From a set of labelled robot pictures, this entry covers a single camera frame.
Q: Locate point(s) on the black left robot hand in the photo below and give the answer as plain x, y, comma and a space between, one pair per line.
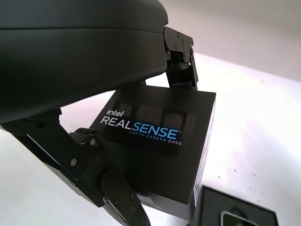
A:
70, 58

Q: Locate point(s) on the black RealSense box lid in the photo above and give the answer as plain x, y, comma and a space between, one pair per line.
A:
160, 164

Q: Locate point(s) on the black box base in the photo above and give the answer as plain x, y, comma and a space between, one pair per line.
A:
209, 207

